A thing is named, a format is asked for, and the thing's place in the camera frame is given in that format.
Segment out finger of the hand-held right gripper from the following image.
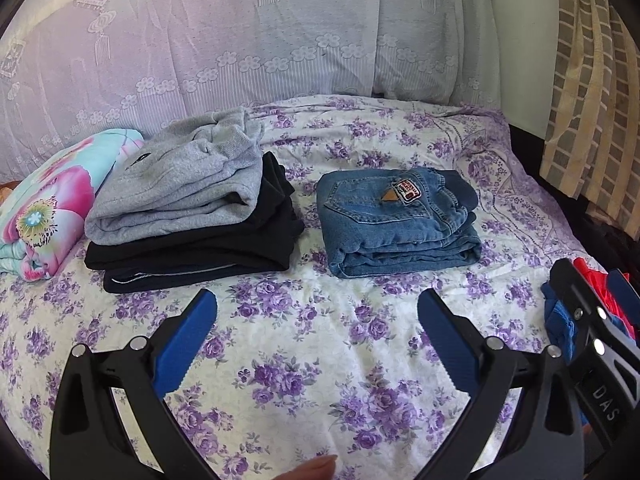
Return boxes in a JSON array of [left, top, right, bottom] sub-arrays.
[[606, 269, 640, 322], [549, 259, 640, 378]]

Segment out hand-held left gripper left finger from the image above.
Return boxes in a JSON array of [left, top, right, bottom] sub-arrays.
[[49, 288, 218, 480]]

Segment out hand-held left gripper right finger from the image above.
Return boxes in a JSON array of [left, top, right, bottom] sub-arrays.
[[417, 288, 586, 480]]

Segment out blue and red garment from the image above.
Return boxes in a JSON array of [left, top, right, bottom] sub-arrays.
[[541, 257, 640, 361]]

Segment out blue denim jeans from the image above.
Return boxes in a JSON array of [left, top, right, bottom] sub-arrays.
[[316, 167, 482, 278]]

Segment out black folded pants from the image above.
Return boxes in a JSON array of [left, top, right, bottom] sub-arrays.
[[84, 151, 299, 294]]

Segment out person's left hand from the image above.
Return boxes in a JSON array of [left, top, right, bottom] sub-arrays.
[[287, 454, 339, 480]]

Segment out dark cloth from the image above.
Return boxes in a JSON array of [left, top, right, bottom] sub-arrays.
[[507, 122, 640, 273]]

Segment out purple floral bed sheet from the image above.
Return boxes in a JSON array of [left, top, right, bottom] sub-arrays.
[[0, 94, 608, 480]]

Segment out grey folded sweatshirt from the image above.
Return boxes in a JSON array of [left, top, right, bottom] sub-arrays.
[[85, 106, 265, 246]]

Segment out colourful floral blanket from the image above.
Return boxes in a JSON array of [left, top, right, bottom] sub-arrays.
[[0, 128, 146, 281]]

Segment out beige checked curtain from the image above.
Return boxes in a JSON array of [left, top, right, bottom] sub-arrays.
[[539, 0, 640, 241]]

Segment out grey lace cover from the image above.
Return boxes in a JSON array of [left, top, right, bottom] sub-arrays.
[[0, 0, 386, 186]]

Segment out lace covered pillow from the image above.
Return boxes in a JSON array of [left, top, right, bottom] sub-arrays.
[[372, 0, 508, 108]]

